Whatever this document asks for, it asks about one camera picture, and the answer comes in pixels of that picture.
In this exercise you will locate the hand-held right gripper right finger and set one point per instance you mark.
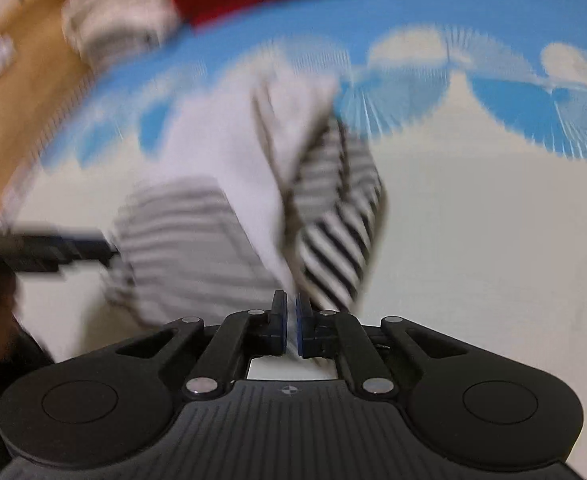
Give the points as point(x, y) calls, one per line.
point(301, 330)

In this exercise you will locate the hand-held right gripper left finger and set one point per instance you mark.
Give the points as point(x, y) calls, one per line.
point(281, 327)

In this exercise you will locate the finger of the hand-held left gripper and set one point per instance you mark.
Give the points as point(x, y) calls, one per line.
point(63, 250)

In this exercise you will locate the white and striped small shirt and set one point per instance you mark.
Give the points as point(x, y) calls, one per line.
point(188, 240)

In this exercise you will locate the blue patterned bed sheet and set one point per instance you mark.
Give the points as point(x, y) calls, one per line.
point(473, 260)

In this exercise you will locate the white folded blanket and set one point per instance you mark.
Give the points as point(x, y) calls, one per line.
point(118, 15)

